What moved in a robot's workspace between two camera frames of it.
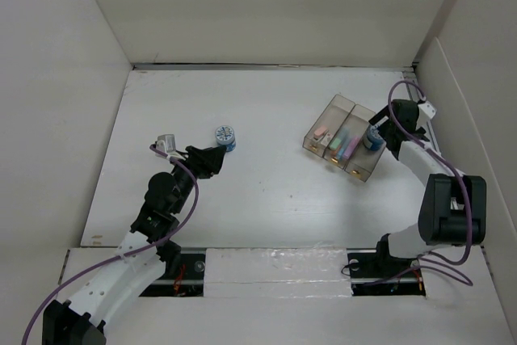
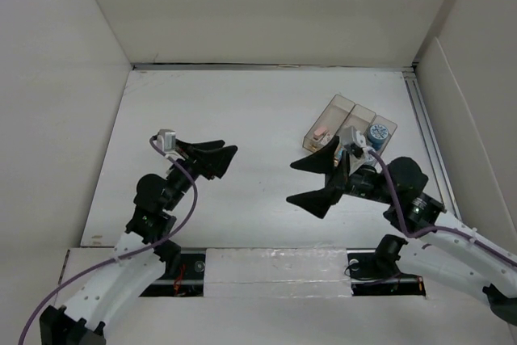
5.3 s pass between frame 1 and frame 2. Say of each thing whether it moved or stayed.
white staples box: stayed
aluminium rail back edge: stayed
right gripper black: moved
